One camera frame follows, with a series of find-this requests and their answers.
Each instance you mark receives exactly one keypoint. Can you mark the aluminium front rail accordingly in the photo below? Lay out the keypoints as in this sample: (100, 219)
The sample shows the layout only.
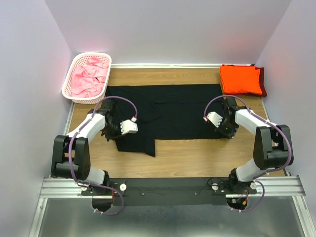
(265, 186)

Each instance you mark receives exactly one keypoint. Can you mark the pink crumpled t-shirt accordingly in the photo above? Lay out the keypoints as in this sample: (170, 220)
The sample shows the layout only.
(88, 80)

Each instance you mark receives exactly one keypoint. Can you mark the aluminium back rail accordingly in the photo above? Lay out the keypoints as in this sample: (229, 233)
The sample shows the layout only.
(164, 66)

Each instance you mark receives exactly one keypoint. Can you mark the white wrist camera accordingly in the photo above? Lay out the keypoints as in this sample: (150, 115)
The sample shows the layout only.
(128, 126)
(214, 118)

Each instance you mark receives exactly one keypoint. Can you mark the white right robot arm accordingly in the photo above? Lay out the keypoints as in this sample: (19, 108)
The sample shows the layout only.
(272, 145)

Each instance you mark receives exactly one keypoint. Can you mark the pink plastic laundry basket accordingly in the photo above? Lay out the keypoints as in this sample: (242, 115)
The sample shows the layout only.
(81, 60)

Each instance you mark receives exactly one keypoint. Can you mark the black t-shirt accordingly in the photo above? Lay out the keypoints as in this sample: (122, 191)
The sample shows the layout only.
(165, 112)

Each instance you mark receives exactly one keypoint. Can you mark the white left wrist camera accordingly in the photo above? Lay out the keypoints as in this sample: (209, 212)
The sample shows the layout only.
(128, 126)

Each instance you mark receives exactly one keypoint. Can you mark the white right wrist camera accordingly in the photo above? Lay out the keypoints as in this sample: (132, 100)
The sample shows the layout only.
(214, 118)

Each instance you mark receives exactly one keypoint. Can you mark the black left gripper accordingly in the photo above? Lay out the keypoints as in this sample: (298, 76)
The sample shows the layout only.
(109, 137)

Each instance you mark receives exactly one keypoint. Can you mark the maroon folded t-shirt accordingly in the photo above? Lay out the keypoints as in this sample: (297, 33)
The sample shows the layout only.
(263, 82)

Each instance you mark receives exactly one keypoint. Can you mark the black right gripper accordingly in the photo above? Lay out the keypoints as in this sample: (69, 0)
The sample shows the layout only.
(229, 135)

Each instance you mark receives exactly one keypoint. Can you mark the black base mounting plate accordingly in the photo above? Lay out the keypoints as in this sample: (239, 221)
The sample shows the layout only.
(166, 192)

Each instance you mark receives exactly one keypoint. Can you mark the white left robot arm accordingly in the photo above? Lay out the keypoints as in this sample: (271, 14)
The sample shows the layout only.
(72, 150)

